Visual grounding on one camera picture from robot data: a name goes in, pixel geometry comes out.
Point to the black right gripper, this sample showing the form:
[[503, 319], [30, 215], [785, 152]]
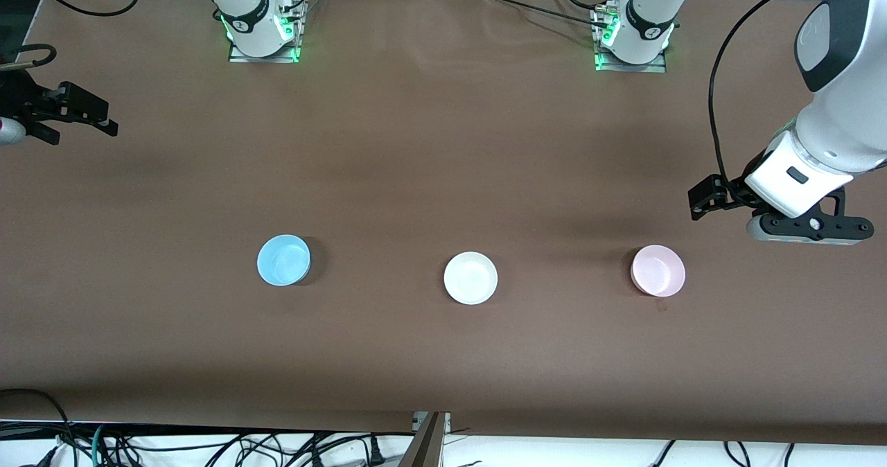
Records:
[[21, 99]]

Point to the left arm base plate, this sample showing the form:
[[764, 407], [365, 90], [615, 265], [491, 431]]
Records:
[[644, 68]]

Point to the aluminium profile post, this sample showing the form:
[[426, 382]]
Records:
[[426, 446]]

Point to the light blue bowl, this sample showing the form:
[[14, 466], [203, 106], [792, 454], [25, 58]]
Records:
[[283, 260]]

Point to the brown table cover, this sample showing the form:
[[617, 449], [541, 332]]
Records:
[[443, 141]]

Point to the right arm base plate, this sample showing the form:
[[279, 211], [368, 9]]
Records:
[[263, 58]]

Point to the black power plug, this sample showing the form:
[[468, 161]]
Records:
[[375, 451]]

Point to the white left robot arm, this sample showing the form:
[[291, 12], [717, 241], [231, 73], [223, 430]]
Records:
[[845, 127]]

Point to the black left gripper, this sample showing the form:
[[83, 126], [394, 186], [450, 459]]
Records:
[[736, 191]]

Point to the white bowl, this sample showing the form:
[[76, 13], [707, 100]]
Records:
[[470, 278]]

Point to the pink bowl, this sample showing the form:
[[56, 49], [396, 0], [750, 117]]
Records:
[[658, 270]]

